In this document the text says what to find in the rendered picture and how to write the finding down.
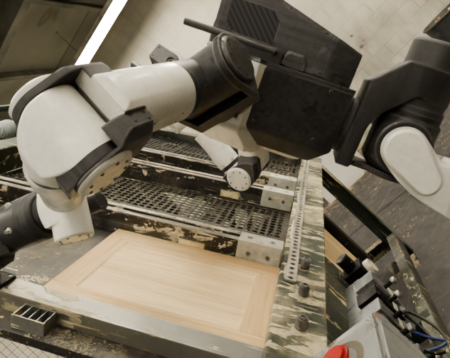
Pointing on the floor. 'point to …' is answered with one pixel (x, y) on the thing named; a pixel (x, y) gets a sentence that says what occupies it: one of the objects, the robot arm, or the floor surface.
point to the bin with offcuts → (448, 24)
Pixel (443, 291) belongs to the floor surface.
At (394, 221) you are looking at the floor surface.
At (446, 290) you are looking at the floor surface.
